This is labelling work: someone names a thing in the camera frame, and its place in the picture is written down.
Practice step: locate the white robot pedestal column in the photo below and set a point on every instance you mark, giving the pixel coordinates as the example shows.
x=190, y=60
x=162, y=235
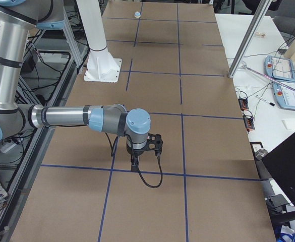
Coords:
x=101, y=66

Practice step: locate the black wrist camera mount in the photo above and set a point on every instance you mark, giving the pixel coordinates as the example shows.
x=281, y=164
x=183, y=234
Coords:
x=154, y=143

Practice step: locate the black laptop monitor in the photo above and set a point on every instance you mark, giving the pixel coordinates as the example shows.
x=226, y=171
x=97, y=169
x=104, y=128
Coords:
x=280, y=163

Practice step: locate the white power strip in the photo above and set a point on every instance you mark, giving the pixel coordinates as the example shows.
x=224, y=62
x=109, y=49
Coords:
x=6, y=146

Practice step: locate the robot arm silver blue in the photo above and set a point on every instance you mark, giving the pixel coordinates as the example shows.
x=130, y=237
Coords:
x=17, y=18

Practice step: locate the teach pendant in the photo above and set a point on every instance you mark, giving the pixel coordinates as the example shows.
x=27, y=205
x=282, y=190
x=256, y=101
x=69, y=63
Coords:
x=279, y=68
x=284, y=97

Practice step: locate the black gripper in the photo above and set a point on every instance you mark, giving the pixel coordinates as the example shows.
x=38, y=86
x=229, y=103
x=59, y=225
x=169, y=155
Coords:
x=133, y=153

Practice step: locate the teach pendant near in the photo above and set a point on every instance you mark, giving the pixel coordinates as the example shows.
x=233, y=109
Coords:
x=284, y=97

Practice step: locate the orange black connector box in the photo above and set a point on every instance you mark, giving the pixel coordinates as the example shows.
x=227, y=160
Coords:
x=243, y=102

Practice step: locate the aluminium frame post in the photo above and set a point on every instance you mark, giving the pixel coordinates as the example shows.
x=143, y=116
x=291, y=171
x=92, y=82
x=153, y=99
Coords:
x=252, y=28

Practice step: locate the black marker pen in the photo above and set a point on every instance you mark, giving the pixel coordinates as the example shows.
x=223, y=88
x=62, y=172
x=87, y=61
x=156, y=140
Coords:
x=264, y=100

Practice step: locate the teach pendant far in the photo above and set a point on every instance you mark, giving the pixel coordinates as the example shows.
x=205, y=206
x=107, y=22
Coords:
x=279, y=68

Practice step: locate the long metal grabber stick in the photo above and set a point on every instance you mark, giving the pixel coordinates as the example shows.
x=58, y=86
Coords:
x=267, y=77

